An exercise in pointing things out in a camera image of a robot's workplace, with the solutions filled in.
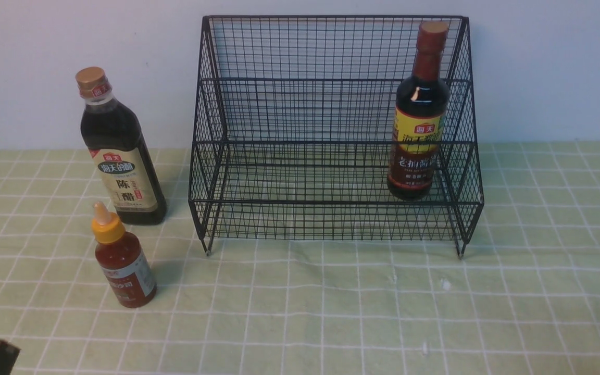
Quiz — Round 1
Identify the dark vinegar bottle gold cap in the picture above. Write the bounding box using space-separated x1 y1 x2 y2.
74 67 167 226

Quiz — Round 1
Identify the red chili sauce bottle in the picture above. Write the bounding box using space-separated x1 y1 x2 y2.
91 201 157 308

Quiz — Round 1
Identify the dark soy sauce bottle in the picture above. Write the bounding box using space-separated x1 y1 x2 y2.
386 21 449 201

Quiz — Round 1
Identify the black wire mesh shelf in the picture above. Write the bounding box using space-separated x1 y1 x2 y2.
188 15 485 258

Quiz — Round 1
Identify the green checkered tablecloth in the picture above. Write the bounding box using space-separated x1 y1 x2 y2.
0 142 600 374

